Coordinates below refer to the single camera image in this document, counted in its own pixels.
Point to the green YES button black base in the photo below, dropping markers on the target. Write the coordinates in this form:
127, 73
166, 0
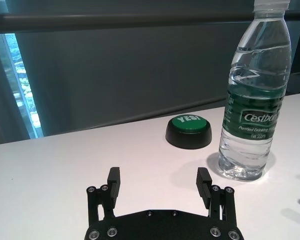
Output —
188, 135

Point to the narrow window strip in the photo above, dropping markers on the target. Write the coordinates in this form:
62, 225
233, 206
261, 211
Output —
22, 87

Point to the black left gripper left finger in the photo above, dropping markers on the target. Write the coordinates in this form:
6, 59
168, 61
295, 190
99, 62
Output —
112, 185

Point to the clear water bottle green label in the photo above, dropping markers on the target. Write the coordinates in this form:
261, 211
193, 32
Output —
255, 112

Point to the grey horizontal handrail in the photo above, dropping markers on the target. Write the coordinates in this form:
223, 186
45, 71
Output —
90, 22

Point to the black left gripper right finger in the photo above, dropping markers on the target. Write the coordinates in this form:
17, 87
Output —
205, 185

